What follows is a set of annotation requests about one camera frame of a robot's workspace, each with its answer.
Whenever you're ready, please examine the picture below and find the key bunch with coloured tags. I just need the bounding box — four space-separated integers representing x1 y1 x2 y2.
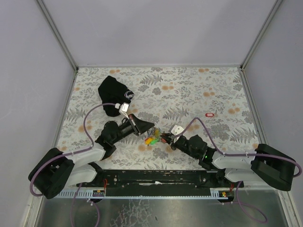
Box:
144 127 166 146

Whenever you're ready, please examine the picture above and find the red key tag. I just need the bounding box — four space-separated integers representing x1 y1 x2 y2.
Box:
205 113 214 117

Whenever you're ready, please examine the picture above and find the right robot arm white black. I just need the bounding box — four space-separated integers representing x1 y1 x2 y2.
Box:
161 133 296 192

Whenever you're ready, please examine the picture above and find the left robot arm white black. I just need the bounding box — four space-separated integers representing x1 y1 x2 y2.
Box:
28 114 155 199

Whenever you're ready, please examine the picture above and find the floral table mat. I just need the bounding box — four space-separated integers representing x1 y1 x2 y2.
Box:
53 67 270 171

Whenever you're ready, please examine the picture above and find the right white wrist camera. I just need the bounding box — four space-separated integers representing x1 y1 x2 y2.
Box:
169 125 184 140

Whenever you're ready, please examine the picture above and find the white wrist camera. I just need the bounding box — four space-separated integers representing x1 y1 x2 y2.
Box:
169 125 184 140
115 103 129 119

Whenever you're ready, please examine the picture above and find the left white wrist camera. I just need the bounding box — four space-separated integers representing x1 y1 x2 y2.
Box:
115 103 129 119

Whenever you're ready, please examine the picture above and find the black drawstring bag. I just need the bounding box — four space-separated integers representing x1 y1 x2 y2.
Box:
98 76 134 117

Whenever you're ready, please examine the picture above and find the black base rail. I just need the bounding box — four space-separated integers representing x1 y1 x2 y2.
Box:
87 170 238 197

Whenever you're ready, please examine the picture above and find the grey slotted cable duct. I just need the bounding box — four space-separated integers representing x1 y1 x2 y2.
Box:
56 189 105 199

